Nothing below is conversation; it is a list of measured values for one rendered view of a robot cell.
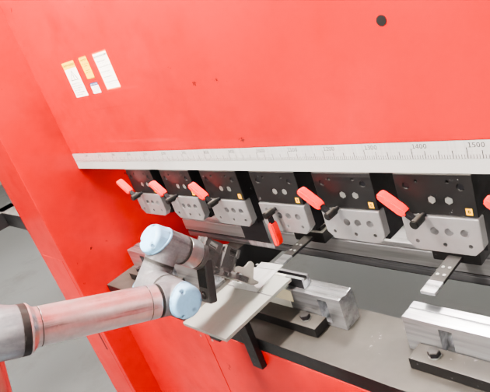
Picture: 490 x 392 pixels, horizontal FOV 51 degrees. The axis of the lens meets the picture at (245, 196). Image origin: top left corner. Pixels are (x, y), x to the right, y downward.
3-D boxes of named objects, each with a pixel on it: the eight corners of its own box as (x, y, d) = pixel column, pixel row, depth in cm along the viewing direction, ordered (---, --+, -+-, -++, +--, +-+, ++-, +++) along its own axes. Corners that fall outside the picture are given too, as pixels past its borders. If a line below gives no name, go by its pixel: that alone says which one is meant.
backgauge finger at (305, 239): (265, 265, 154) (260, 251, 153) (316, 222, 170) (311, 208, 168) (295, 271, 146) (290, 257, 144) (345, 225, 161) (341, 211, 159)
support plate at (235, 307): (183, 325, 139) (182, 322, 139) (247, 271, 154) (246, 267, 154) (227, 342, 126) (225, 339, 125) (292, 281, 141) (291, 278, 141)
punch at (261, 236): (248, 246, 148) (237, 218, 145) (253, 242, 150) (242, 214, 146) (273, 250, 141) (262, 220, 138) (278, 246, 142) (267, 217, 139)
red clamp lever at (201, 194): (186, 184, 140) (211, 205, 137) (197, 177, 143) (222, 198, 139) (186, 188, 142) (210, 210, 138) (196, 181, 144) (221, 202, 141)
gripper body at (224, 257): (243, 251, 137) (211, 237, 129) (234, 282, 135) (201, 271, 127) (225, 247, 143) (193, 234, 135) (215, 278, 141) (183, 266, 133)
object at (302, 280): (253, 277, 154) (250, 268, 153) (260, 271, 156) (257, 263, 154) (304, 288, 139) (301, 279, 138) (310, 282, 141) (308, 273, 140)
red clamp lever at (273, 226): (273, 246, 127) (260, 212, 124) (283, 238, 130) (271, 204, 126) (278, 247, 126) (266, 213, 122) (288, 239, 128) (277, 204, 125)
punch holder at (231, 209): (218, 222, 147) (197, 171, 141) (237, 208, 152) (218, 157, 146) (253, 227, 136) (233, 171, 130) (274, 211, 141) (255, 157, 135)
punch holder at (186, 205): (177, 217, 161) (157, 170, 156) (196, 204, 166) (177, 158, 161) (207, 221, 150) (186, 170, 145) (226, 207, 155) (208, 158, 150)
